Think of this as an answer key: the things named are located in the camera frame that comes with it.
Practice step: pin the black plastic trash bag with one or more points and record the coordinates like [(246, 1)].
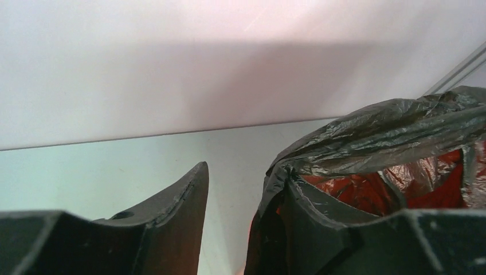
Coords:
[(392, 133)]

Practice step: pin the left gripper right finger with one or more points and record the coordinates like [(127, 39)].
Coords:
[(326, 236)]

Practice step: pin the right aluminium frame post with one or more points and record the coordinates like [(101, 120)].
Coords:
[(460, 72)]

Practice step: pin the orange plastic trash bin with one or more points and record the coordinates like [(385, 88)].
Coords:
[(431, 183)]

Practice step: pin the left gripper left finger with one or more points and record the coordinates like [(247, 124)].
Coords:
[(161, 235)]

